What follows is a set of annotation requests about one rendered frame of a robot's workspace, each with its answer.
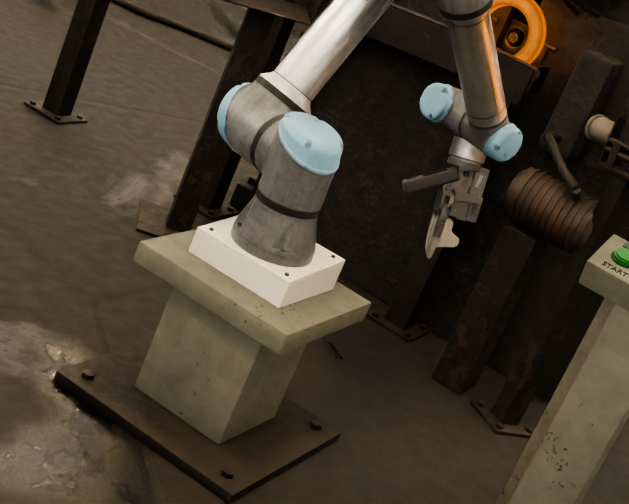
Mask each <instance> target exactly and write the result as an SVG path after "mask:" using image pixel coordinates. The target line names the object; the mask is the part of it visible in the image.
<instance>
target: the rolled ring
mask: <svg viewBox="0 0 629 504"><path fill-rule="evenodd" d="M503 6H513V7H516V8H517V9H519V10H520V11H521V12H522V13H523V14H524V16H525V17H526V19H527V22H528V26H529V34H528V39H527V41H526V44H525V45H524V47H523V48H522V49H521V50H520V51H519V52H518V53H517V54H515V55H513V56H515V57H517V58H519V59H521V60H523V61H525V62H527V63H529V64H531V63H532V62H533V61H534V60H535V59H536V58H537V56H538V55H539V54H540V52H541V50H542V48H543V46H544V43H545V39H546V21H545V17H544V14H543V12H542V10H541V8H540V7H539V5H538V4H537V3H536V2H535V1H534V0H494V1H493V5H492V7H491V9H490V14H491V13H492V12H493V11H495V10H496V9H498V8H500V7H503Z"/></svg>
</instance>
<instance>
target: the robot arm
mask: <svg viewBox="0 0 629 504"><path fill-rule="evenodd" d="M393 1H394V0H331V1H330V2H329V4H328V5H327V6H326V7H325V9H324V10H323V11H322V12H321V13H320V15H319V16H318V17H317V18H316V20H315V21H314V22H313V23H312V25H311V26H310V27H309V28H308V29H307V31H306V32H305V33H304V34H303V36H302V37H301V38H300V39H299V41H298V42H297V43H296V44H295V45H294V47H293V48H292V49H291V50H290V52H289V53H288V54H287V55H286V57H285V58H284V59H283V60H282V61H281V63H280V64H279V65H278V66H277V68H276V69H275V70H274V71H273V72H270V73H261V74H260V75H259V76H258V77H257V79H256V80H255V81H254V82H253V83H242V84H241V85H237V86H235V87H233V88H232V89H231V90H230V91H229V92H228V93H227V94H226V95H225V97H224V98H223V100H222V102H221V104H220V107H219V110H218V114H217V120H218V124H217V126H218V130H219V133H220V135H221V137H222V138H223V139H224V140H225V141H226V142H227V143H228V145H229V146H230V148H231V149H232V150H233V151H234V152H236V153H238V154H240V155H241V156H242V157H243V158H244V159H245V160H247V161H248V162H249V163H250V164H251V165H252V166H254V167H255V168H256V169H257V170H258V171H259V172H261V173H262V176H261V179H260V181H259V184H258V187H257V190H256V193H255V195H254V197H253V198H252V199H251V201H250V202H249V203H248V204H247V206H246V207H245V208H244V209H243V211H242V212H241V213H240V214H239V216H238V217H237V218H236V219H235V221H234V224H233V227H232V229H231V237H232V239H233V241H234V242H235V243H236V244H237V245H238V246H239V247H240V248H241V249H243V250H244V251H246V252H247V253H249V254H250V255H252V256H254V257H256V258H258V259H261V260H263V261H266V262H268V263H272V264H275V265H279V266H284V267H293V268H297V267H304V266H307V265H309V264H310V263H311V261H312V258H313V256H314V253H315V250H316V230H317V218H318V215H319V213H320V210H321V207H322V205H323V202H324V200H325V197H326V195H327V192H328V189H329V187H330V184H331V182H332V179H333V176H334V174H335V172H336V170H337V169H338V167H339V164H340V157H341V154H342V151H343V142H342V139H341V137H340V136H339V134H338V133H337V132H336V131H335V130H334V129H333V128H332V127H331V126H330V125H329V124H327V123H326V122H324V121H320V120H318V119H317V117H315V116H312V115H311V109H310V104H311V101H312V100H313V99H314V98H315V96H316V95H317V94H318V93H319V91H320V90H321V89H322V88H323V86H324V85H325V84H326V83H327V82H328V80H329V79H330V78H331V77H332V75H333V74H334V73H335V72H336V71H337V69H338V68H339V67H340V66H341V64H342V63H343V62H344V61H345V60H346V58H347V57H348V56H349V55H350V53H351V52H352V51H353V50H354V48H355V47H356V46H357V45H358V44H359V42H360V41H361V40H362V39H363V37H364V36H365V35H366V34H367V33H368V31H369V30H370V29H371V28H372V26H373V25H374V24H375V23H376V22H377V20H378V19H379V18H380V17H381V15H382V14H383V13H384V12H385V10H386V9H387V8H388V7H389V6H390V4H391V3H392V2H393ZM436 1H437V4H438V8H439V12H440V14H441V15H442V17H444V18H445V19H447V22H448V27H449V32H450V37H451V41H452V46H453V51H454V56H455V61H456V65H457V70H458V75H459V80H460V84H461V89H462V90H460V89H458V88H455V87H452V86H451V85H449V84H441V83H434V84H431V85H429V86H428V87H427V88H426V89H425V90H424V92H423V93H422V96H421V98H420V110H421V112H422V114H423V116H424V117H426V118H427V119H430V120H431V121H433V122H438V123H441V124H442V125H444V126H445V127H447V128H448V129H450V130H451V131H453V132H454V133H455V134H454V135H455V136H454V138H453V141H452V144H451V147H450V151H449V154H450V155H451V157H450V156H449V157H448V160H447V162H448V163H451V164H454V165H456V167H450V168H446V169H442V170H438V171H435V172H431V173H427V174H423V175H419V176H415V175H412V176H409V177H408V178H407V179H404V180H403V181H402V185H403V189H404V190H405V191H406V192H407V193H417V192H419V191H420V190H422V189H426V188H430V187H434V186H438V185H440V188H439V190H438V192H437V195H436V198H435V201H434V208H433V211H432V214H431V218H430V223H429V227H428V233H427V238H426V245H425V250H426V255H427V258H430V259H431V257H432V255H433V253H434V251H435V248H436V247H456V246H457V245H458V243H459V238H458V237H457V236H456V235H454V234H453V233H452V228H453V221H452V220H451V219H450V218H448V215H449V216H453V217H456V219H459V220H462V221H469V222H474V223H476V220H477V217H478V214H479V210H480V207H481V204H482V201H483V198H482V194H483V191H484V188H485V185H486V181H487V178H488V175H489V172H490V170H488V169H486V168H482V166H480V165H481V164H484V162H485V158H486V156H489V157H491V158H493V159H494V160H496V161H499V162H503V161H507V160H509V159H510V158H512V157H513V156H514V155H515V154H516V153H517V152H518V150H519V149H520V147H521V144H522V139H523V136H522V132H521V131H520V130H519V129H518V128H517V127H516V126H515V124H513V123H510V122H509V120H508V114H507V108H506V103H505V97H504V91H503V85H502V79H501V74H500V68H499V62H498V56H497V51H496V45H495V39H494V33H493V28H492V22H491V16H490V9H491V7H492V5H493V1H494V0H436ZM457 136H458V137H457ZM460 137H461V138H460ZM464 171H466V174H465V175H464V176H463V172H464ZM478 206H479V207H478ZM476 212H477V213H476ZM475 215H476V216H475Z"/></svg>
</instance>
